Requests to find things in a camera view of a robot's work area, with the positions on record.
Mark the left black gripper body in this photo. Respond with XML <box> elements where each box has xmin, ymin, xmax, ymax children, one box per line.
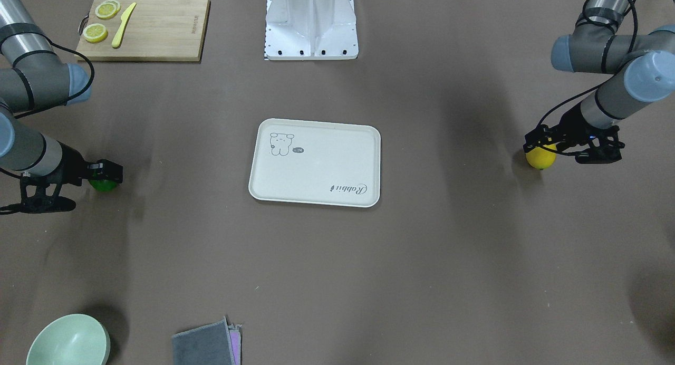
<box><xmin>524</xmin><ymin>111</ymin><xmax>625</xmax><ymax>165</ymax></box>

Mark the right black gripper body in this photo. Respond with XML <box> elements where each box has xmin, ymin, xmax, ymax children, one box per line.
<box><xmin>1</xmin><ymin>144</ymin><xmax>123</xmax><ymax>215</ymax></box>

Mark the yellow lemon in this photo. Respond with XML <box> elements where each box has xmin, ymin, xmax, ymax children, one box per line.
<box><xmin>525</xmin><ymin>144</ymin><xmax>557</xmax><ymax>170</ymax></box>

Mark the green lime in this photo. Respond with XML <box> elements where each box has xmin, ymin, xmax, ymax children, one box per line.
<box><xmin>88</xmin><ymin>179</ymin><xmax>119</xmax><ymax>192</ymax></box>

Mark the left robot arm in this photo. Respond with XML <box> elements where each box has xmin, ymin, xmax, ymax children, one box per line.
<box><xmin>523</xmin><ymin>0</ymin><xmax>674</xmax><ymax>170</ymax></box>

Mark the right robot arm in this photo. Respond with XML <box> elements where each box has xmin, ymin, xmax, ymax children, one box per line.
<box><xmin>1</xmin><ymin>0</ymin><xmax>123</xmax><ymax>215</ymax></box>

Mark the white rabbit tray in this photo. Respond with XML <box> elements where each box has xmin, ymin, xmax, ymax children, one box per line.
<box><xmin>248</xmin><ymin>118</ymin><xmax>381</xmax><ymax>208</ymax></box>

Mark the mint green bowl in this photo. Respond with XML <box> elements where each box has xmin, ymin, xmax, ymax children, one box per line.
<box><xmin>25</xmin><ymin>314</ymin><xmax>111</xmax><ymax>364</ymax></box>

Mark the wooden cutting board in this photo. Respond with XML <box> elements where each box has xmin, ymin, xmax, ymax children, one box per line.
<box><xmin>76</xmin><ymin>0</ymin><xmax>210</xmax><ymax>62</ymax></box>

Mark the yellow plastic knife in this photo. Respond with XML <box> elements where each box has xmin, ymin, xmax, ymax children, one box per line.
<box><xmin>111</xmin><ymin>2</ymin><xmax>137</xmax><ymax>49</ymax></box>

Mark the grey folded cloth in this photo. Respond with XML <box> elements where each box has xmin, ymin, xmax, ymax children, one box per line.
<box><xmin>171</xmin><ymin>318</ymin><xmax>243</xmax><ymax>364</ymax></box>

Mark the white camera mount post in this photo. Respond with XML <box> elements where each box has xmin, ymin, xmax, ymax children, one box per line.
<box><xmin>264</xmin><ymin>0</ymin><xmax>359</xmax><ymax>61</ymax></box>

